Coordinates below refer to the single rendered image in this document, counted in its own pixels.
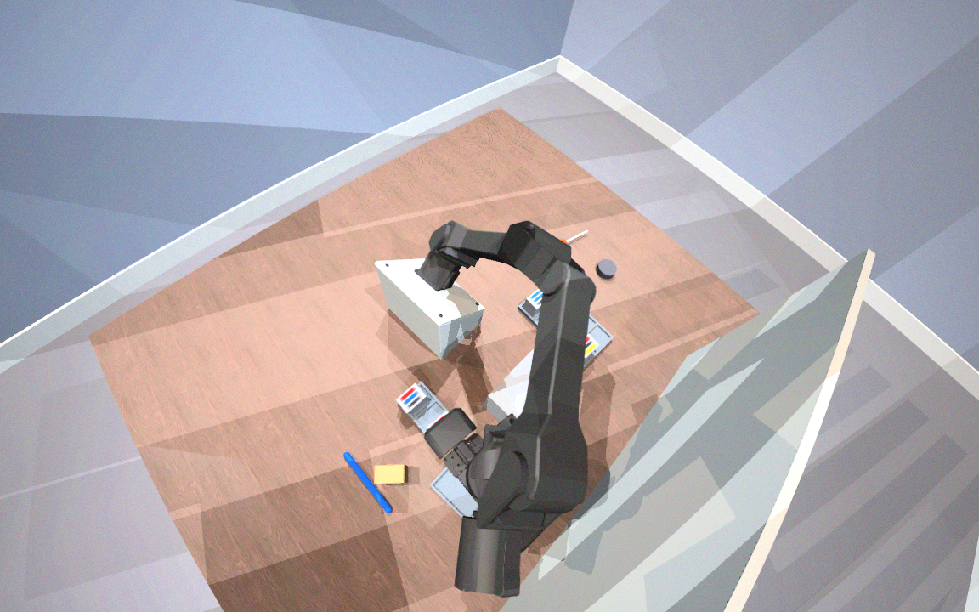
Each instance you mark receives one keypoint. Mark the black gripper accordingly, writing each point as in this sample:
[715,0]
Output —
[450,431]

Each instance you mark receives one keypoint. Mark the blue rod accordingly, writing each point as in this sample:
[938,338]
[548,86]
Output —
[355,466]

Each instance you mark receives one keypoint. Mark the grey short cylinder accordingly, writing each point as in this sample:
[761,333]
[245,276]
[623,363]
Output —
[606,269]

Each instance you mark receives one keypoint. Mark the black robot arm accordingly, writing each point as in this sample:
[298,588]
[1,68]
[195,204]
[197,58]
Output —
[533,468]

